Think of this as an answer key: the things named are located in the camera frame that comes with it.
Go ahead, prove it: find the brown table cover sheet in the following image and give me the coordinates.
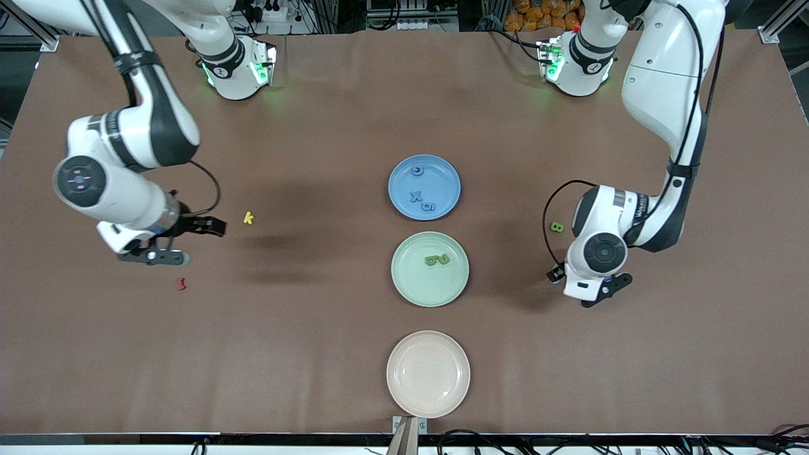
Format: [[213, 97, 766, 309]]
[[0, 28, 809, 437]]

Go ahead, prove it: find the blue plate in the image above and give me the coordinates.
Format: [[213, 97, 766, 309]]
[[388, 154, 462, 221]]

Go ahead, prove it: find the mint green plate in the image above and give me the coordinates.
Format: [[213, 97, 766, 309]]
[[391, 231, 470, 308]]

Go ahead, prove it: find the beige plate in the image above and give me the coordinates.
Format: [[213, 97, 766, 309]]
[[386, 331, 471, 419]]

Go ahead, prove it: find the white power strip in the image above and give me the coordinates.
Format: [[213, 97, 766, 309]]
[[243, 0, 304, 23]]

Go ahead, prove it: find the pile of orange items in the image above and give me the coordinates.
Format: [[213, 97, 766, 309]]
[[504, 0, 585, 32]]

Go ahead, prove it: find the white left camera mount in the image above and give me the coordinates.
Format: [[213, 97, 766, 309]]
[[563, 262, 607, 301]]

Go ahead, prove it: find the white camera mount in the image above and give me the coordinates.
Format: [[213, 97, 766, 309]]
[[563, 262, 607, 301], [97, 220, 157, 255]]

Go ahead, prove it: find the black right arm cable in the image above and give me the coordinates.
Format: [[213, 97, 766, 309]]
[[88, 0, 221, 215]]

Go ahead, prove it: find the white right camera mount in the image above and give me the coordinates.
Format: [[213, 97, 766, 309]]
[[97, 220, 157, 255]]

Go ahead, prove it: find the front camera mount bracket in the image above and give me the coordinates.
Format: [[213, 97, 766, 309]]
[[387, 415, 429, 455]]

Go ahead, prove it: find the aluminium frame profile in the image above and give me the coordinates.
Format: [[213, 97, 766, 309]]
[[758, 0, 809, 45], [0, 0, 61, 52]]

